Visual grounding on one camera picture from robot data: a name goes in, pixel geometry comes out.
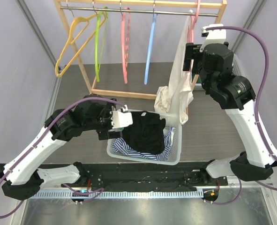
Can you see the wooden clothes rack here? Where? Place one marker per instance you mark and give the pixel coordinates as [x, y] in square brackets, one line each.
[63, 5]

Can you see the light blue hanger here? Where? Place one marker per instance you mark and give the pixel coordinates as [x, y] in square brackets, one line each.
[149, 52]

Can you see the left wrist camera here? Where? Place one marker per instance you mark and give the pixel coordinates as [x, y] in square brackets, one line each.
[121, 118]

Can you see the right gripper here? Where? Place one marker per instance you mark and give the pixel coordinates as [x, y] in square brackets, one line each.
[190, 56]

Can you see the light pink hanger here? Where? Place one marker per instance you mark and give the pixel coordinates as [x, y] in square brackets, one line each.
[193, 21]

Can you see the black tank top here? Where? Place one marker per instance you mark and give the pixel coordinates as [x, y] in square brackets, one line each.
[146, 134]

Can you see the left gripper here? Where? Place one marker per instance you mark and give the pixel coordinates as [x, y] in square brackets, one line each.
[104, 132]

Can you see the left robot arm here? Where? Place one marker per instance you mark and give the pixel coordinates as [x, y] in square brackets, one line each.
[22, 178]

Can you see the folded green cloth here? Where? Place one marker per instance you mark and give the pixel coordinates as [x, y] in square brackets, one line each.
[196, 79]

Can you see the white tank top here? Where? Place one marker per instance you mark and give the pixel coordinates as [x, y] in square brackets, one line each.
[178, 94]

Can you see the white slotted cable duct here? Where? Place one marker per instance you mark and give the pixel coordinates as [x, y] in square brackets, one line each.
[65, 194]

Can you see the white basket with clothes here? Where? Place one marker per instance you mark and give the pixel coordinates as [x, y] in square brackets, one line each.
[237, 69]

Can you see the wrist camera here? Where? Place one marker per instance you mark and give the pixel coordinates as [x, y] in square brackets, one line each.
[213, 36]
[121, 118]

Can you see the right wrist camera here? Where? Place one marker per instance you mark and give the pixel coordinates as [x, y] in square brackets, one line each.
[213, 36]

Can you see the blue striped tank top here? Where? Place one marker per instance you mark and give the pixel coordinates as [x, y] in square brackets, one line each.
[120, 146]

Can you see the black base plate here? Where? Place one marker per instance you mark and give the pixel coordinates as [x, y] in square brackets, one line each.
[147, 177]

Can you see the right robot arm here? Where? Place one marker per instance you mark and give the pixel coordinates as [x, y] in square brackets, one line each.
[236, 97]

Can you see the white empty basket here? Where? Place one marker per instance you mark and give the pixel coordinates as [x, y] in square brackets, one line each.
[173, 155]

